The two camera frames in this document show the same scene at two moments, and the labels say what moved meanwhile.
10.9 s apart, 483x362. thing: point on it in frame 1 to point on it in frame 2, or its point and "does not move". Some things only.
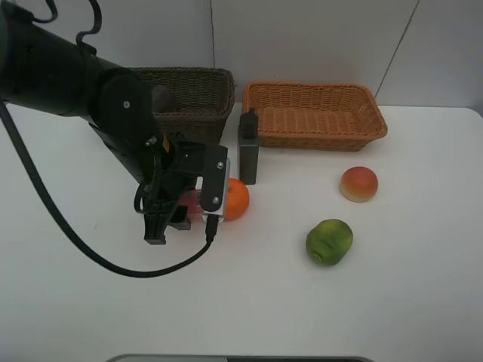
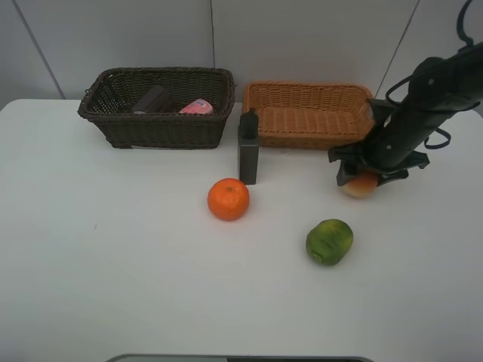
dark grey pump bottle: (248, 146) does not move
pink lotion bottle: (192, 199) to (199, 106)
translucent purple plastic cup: (161, 99) does not move
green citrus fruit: (329, 241) does not move
